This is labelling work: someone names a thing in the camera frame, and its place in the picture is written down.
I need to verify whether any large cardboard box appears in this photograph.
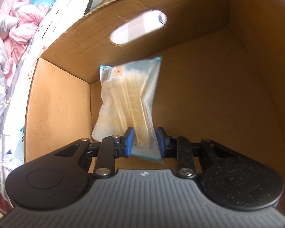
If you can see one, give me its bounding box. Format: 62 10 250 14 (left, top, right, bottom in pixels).
23 0 285 210

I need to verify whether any clear cotton swab bag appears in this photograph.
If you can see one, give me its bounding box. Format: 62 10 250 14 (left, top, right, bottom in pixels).
92 56 162 162

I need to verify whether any pink grey floral duvet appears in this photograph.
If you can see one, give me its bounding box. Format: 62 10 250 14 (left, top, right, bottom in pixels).
0 0 48 105

